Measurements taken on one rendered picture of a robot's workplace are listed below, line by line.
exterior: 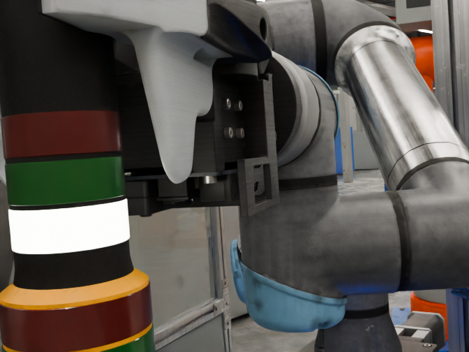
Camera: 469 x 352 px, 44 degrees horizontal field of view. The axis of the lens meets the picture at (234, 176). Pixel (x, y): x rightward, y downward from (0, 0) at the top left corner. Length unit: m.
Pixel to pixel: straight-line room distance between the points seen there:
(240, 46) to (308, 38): 0.52
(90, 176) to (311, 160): 0.26
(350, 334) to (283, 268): 0.62
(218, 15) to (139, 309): 0.09
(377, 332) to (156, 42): 0.90
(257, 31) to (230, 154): 0.06
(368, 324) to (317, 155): 0.64
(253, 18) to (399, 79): 0.41
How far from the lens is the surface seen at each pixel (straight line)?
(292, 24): 0.73
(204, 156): 0.23
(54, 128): 0.16
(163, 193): 0.24
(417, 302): 4.33
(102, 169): 0.17
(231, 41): 0.21
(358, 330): 1.02
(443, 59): 1.12
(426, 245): 0.42
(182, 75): 0.19
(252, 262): 0.42
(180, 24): 0.17
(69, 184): 0.16
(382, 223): 0.42
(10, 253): 0.28
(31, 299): 0.17
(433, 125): 0.53
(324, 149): 0.42
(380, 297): 1.03
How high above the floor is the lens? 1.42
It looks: 3 degrees down
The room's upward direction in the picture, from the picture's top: 4 degrees counter-clockwise
